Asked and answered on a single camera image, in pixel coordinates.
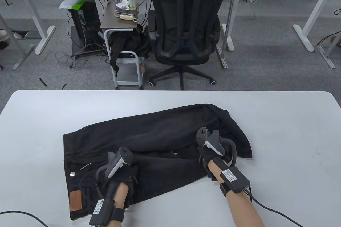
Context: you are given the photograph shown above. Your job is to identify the person's left hand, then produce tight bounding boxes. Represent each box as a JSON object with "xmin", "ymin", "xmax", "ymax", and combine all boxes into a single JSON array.
[{"xmin": 101, "ymin": 162, "xmax": 139, "ymax": 209}]

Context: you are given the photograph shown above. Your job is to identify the person's right hand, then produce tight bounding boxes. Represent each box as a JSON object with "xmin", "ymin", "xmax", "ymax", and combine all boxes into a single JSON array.
[{"xmin": 197, "ymin": 138, "xmax": 236, "ymax": 183}]

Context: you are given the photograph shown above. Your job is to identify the black trousers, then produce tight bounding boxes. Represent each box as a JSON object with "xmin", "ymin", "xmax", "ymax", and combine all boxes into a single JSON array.
[{"xmin": 63, "ymin": 103, "xmax": 253, "ymax": 221}]

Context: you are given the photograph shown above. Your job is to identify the person's right forearm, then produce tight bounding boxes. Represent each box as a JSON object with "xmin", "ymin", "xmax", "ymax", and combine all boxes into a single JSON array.
[{"xmin": 206, "ymin": 159, "xmax": 265, "ymax": 227}]

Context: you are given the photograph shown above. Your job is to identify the grey white hand controller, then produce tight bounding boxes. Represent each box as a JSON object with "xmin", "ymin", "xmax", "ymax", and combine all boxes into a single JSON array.
[
  {"xmin": 95, "ymin": 147, "xmax": 133, "ymax": 185},
  {"xmin": 196, "ymin": 127, "xmax": 237, "ymax": 166}
]

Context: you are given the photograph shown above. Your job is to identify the black mesh office chair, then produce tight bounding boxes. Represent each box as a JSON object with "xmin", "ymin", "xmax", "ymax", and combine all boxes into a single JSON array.
[{"xmin": 148, "ymin": 0, "xmax": 227, "ymax": 91}]

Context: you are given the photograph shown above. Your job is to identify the black garment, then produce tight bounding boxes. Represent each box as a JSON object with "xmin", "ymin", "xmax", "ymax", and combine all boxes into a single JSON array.
[{"xmin": 108, "ymin": 23, "xmax": 152, "ymax": 77}]

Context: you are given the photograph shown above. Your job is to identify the black computer tower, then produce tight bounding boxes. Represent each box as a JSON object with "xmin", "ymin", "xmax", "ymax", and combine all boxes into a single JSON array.
[{"xmin": 68, "ymin": 0, "xmax": 105, "ymax": 57}]

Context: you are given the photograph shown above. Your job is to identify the black phone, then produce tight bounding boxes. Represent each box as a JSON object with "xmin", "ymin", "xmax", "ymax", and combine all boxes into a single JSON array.
[{"xmin": 116, "ymin": 9, "xmax": 139, "ymax": 16}]

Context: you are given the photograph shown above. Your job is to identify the white green plastic bag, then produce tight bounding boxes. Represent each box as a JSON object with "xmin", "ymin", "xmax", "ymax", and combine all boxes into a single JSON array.
[{"xmin": 59, "ymin": 0, "xmax": 90, "ymax": 10}]

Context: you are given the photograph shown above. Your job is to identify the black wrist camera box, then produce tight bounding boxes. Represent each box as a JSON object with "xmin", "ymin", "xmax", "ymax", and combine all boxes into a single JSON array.
[
  {"xmin": 89, "ymin": 199, "xmax": 125, "ymax": 227},
  {"xmin": 219, "ymin": 167, "xmax": 251, "ymax": 197}
]

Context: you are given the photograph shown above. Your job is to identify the tangle of floor cables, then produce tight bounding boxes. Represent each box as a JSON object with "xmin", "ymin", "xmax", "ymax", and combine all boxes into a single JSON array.
[{"xmin": 55, "ymin": 43, "xmax": 107, "ymax": 69}]

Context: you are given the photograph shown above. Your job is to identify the brown side table white frame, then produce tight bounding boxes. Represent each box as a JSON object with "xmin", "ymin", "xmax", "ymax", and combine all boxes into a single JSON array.
[{"xmin": 100, "ymin": 1, "xmax": 145, "ymax": 90}]

